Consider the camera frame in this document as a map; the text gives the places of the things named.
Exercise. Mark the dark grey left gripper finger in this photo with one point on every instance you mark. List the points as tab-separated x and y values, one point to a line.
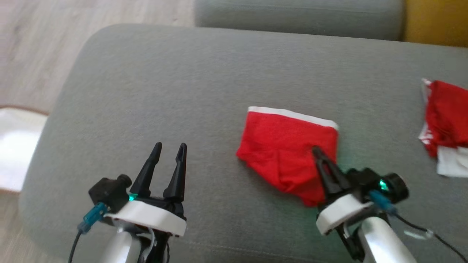
177	175
148	175

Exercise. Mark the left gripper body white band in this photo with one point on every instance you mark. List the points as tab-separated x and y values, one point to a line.
150	215

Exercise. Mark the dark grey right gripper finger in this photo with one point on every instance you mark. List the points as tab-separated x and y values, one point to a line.
325	182
338	177

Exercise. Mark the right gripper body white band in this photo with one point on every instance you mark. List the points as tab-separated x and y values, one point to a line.
340	213

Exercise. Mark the red shorts white stripe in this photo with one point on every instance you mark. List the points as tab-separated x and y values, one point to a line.
281	146

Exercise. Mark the red basketball jersey white trim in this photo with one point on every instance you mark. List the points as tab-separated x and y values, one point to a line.
446	117

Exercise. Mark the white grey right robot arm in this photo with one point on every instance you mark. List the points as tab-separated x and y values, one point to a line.
384	244

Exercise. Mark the grey sofa cushion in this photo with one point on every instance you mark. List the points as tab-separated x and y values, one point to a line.
164	91

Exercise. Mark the white laundry basket brown rim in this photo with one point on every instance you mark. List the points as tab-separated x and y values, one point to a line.
18	146

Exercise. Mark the grey fabric sofa seat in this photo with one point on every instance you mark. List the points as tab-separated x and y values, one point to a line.
292	16

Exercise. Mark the large yellow sofa back cushion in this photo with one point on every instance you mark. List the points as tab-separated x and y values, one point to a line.
438	22

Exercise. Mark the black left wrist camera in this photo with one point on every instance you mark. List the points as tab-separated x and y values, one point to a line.
109	190

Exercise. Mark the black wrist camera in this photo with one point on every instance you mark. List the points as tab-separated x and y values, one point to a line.
109	190
396	187

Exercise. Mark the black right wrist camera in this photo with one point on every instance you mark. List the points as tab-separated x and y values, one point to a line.
396	187

